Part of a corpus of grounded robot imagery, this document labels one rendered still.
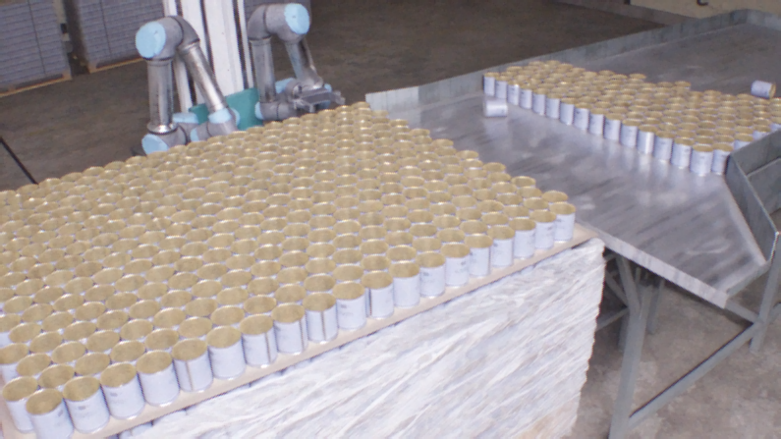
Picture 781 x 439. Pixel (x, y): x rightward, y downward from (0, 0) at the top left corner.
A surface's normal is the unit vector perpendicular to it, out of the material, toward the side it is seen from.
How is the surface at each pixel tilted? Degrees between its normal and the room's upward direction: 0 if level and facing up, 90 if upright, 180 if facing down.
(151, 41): 83
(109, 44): 92
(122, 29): 90
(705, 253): 0
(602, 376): 0
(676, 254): 0
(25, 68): 89
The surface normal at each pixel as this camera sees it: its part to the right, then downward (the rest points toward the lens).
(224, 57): 0.69, 0.31
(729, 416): -0.06, -0.88
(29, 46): 0.51, 0.39
